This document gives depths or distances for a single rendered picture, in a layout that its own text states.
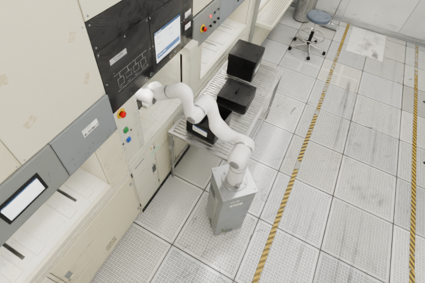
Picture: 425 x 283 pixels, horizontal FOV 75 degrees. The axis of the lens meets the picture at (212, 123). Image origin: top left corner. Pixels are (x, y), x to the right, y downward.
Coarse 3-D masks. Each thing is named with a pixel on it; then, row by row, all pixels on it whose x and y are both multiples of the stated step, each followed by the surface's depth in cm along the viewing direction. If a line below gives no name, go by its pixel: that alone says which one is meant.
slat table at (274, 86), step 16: (224, 64) 291; (224, 80) 275; (240, 80) 277; (256, 80) 279; (272, 80) 281; (256, 96) 264; (272, 96) 318; (256, 112) 250; (240, 128) 236; (192, 144) 223; (208, 144) 223; (176, 160) 274
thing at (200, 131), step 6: (222, 108) 230; (222, 114) 235; (228, 114) 231; (204, 120) 236; (228, 120) 228; (192, 126) 222; (198, 126) 217; (204, 126) 213; (192, 132) 228; (198, 132) 223; (204, 132) 218; (210, 132) 213; (204, 138) 224; (210, 138) 219; (216, 138) 222
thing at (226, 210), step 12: (216, 168) 209; (228, 168) 210; (216, 180) 203; (252, 180) 205; (216, 192) 209; (228, 192) 197; (240, 192) 198; (252, 192) 199; (216, 204) 215; (228, 204) 202; (240, 204) 210; (216, 216) 226; (228, 216) 222; (240, 216) 232; (216, 228) 237; (228, 228) 247; (240, 228) 256
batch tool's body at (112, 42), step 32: (128, 0) 128; (160, 0) 150; (192, 0) 181; (96, 32) 118; (128, 32) 136; (160, 64) 177; (192, 64) 212; (128, 96) 159; (128, 128) 175; (160, 128) 218; (128, 160) 192; (160, 160) 246
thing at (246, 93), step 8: (232, 80) 261; (224, 88) 252; (232, 88) 253; (240, 88) 254; (248, 88) 255; (256, 88) 256; (224, 96) 246; (232, 96) 247; (240, 96) 247; (248, 96) 248; (224, 104) 250; (232, 104) 245; (240, 104) 241; (248, 104) 246; (240, 112) 248
